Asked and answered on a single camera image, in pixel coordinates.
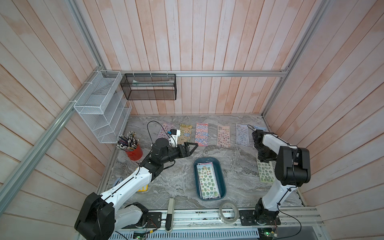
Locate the light blue sticker sheet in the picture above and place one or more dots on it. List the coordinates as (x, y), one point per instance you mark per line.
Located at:
(242, 135)

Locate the red pencil cup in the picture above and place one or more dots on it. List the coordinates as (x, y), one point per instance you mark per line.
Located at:
(130, 145)

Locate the clear tape roll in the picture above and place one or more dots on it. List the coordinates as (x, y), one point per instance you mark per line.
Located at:
(228, 212)

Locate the red blue cat sticker sheet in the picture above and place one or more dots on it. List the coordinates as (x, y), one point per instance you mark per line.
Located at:
(202, 134)

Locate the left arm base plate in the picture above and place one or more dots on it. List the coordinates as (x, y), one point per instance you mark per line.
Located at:
(151, 220)

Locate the black mesh wall basket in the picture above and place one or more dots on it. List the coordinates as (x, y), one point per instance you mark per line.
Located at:
(140, 87)

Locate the green sticker sheet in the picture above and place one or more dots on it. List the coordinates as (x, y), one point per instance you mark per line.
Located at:
(207, 181)
(266, 172)

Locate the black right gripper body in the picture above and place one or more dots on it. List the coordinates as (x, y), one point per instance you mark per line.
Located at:
(264, 154)

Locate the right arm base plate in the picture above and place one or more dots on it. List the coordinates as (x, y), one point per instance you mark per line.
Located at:
(259, 218)

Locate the yellow calculator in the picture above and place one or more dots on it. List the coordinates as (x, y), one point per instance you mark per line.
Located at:
(143, 189)

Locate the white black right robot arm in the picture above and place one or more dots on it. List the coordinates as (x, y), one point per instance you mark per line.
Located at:
(292, 170)

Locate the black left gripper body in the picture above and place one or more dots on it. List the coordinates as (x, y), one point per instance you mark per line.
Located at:
(173, 153)

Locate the pink sticker sheet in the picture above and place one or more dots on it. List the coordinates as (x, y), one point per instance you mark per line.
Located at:
(163, 133)

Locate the dark blue sticker sheet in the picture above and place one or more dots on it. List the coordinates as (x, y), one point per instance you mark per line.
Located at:
(261, 128)

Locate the pastel sticker sheet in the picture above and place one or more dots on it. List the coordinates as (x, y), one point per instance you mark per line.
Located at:
(223, 137)

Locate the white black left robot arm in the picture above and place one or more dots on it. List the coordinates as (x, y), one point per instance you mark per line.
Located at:
(103, 214)

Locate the blue binder clip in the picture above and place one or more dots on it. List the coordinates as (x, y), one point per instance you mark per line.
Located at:
(119, 180)

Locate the teal storage box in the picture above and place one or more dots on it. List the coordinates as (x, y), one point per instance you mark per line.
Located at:
(219, 176)

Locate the white mesh wall shelf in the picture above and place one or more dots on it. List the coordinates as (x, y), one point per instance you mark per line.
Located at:
(104, 107)

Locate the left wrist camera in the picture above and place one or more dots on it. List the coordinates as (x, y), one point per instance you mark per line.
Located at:
(173, 137)

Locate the colourful small sticker sheet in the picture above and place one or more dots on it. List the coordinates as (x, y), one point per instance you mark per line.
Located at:
(185, 135)

